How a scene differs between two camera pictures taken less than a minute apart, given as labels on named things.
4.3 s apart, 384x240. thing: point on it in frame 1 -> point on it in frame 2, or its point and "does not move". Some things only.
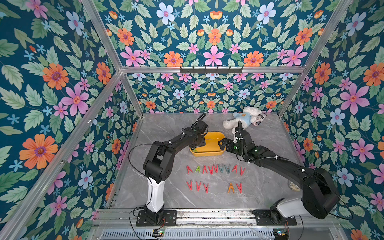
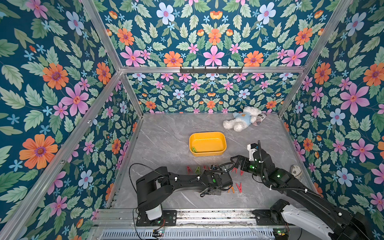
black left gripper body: [201, 142] -> [217, 192]
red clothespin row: [189, 169] does not move
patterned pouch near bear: [260, 117] does not move
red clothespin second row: [240, 187] does not move
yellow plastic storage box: [211, 147] does not move
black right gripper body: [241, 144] -> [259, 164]
